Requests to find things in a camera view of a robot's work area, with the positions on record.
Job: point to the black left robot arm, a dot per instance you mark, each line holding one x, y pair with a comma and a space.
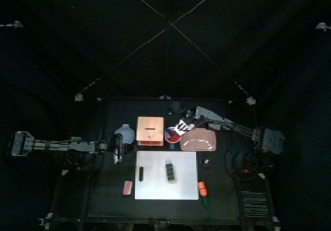
51, 144

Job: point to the small black round object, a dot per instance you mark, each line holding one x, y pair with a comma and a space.
206, 162

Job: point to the pink rectangular block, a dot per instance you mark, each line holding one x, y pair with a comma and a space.
127, 187

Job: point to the black round lump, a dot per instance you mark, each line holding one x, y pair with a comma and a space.
174, 106

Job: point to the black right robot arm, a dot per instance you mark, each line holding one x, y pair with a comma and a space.
241, 130

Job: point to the grey frame clamp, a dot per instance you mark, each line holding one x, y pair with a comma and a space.
250, 101
78, 97
15, 24
321, 26

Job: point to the light blue plate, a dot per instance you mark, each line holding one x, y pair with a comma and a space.
124, 134

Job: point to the red and blue toy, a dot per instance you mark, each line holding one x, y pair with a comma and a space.
171, 136

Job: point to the wooden box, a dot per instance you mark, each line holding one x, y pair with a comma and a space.
150, 130

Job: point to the brown pink tray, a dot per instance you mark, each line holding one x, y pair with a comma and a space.
198, 140

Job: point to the orange toy carrot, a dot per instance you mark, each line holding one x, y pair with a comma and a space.
202, 189

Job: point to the white cutting board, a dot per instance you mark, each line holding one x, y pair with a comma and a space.
167, 185

